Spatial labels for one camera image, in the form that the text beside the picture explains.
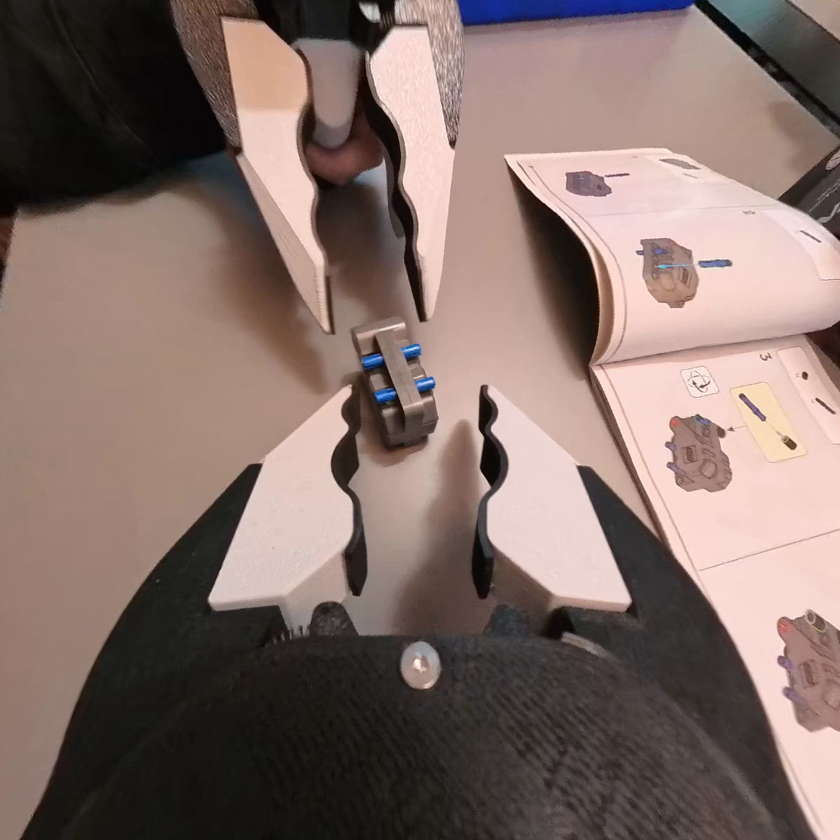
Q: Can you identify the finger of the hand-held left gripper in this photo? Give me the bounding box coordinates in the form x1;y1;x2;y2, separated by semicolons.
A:
222;16;333;336
364;26;458;322

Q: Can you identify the person's left forearm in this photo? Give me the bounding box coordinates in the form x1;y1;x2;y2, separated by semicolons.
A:
0;0;228;219

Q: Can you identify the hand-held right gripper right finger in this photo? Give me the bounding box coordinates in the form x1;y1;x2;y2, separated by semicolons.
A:
471;385;633;618

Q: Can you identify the dark toy truck box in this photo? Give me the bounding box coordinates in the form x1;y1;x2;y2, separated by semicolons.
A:
777;146;840;241

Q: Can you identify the grey toy beam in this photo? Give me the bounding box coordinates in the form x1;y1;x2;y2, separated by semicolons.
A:
374;326;425;403

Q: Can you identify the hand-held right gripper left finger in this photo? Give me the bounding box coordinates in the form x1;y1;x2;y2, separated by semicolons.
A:
209;384;367;624

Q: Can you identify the blue toy pin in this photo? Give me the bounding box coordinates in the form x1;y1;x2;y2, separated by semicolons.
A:
372;375;438;403
359;342;421;370

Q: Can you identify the blue plastic storage bin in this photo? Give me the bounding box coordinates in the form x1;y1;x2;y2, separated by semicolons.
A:
456;0;698;27

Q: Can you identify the person's left hand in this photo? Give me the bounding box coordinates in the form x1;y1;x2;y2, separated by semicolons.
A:
305;120;387;189

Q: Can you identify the open instruction booklet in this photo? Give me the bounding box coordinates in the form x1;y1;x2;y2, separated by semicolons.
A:
504;147;840;840

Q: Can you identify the dark grey toy motor block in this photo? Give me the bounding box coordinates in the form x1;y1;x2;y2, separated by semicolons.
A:
351;317;440;451

